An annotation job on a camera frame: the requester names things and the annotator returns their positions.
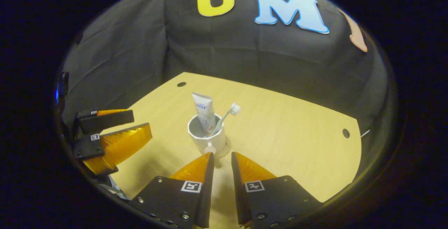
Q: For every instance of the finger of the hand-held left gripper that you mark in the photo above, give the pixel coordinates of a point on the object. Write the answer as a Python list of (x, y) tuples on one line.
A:
[(108, 120), (87, 147)]

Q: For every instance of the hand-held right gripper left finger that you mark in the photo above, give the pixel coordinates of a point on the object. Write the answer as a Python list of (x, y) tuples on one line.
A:
[(206, 194)]

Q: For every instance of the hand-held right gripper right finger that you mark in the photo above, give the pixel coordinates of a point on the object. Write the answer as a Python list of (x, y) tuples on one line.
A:
[(238, 197)]

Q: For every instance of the round wooden coaster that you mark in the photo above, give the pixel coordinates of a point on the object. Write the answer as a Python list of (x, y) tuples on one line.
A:
[(228, 149)]

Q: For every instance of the white cup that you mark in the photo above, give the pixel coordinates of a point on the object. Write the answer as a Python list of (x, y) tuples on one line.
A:
[(213, 143)]

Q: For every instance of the white toothpaste tube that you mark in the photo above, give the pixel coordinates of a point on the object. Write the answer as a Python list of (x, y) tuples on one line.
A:
[(204, 112)]

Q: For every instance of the pale toothbrush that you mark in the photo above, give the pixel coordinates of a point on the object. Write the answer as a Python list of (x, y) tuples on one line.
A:
[(233, 109)]

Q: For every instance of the black desk grommet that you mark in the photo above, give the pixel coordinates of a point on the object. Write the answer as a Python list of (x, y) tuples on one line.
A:
[(346, 133), (181, 84)]

